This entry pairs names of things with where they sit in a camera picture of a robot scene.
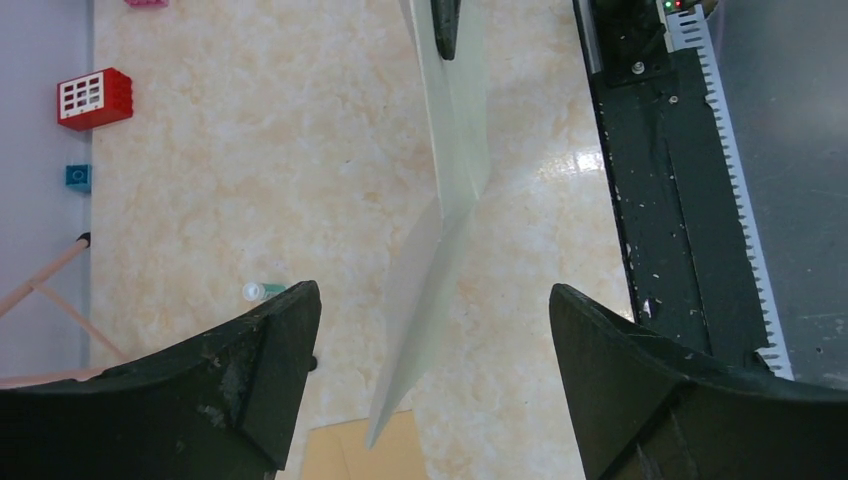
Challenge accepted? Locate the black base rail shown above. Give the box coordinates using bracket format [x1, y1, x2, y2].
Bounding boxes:
[574, 1, 775, 375]

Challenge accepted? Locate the white toothed cable duct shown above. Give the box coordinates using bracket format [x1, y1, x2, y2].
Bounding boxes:
[665, 1, 795, 381]

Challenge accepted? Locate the pink tripod stand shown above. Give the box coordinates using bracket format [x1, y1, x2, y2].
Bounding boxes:
[1, 232, 130, 390]

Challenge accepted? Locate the pink toy block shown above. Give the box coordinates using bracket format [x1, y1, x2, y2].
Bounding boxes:
[125, 0, 170, 9]

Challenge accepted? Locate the small blue toy block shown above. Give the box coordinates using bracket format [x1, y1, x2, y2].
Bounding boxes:
[65, 164, 93, 194]

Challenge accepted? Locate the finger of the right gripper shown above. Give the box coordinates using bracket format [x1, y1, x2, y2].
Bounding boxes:
[430, 0, 461, 61]

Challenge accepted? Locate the red window toy block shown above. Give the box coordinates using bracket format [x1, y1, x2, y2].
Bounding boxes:
[56, 67, 134, 132]

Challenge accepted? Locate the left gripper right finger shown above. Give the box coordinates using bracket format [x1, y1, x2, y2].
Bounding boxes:
[549, 284, 847, 479]

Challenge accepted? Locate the brown kraft envelope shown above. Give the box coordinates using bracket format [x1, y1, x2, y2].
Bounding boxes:
[301, 410, 428, 480]

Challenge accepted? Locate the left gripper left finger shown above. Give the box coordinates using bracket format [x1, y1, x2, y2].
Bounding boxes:
[1, 280, 322, 479]

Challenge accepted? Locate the small green glue stick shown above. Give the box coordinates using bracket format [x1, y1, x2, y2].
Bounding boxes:
[242, 282, 287, 302]

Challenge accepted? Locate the beige lined letter paper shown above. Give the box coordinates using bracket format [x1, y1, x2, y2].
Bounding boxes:
[365, 1, 491, 448]

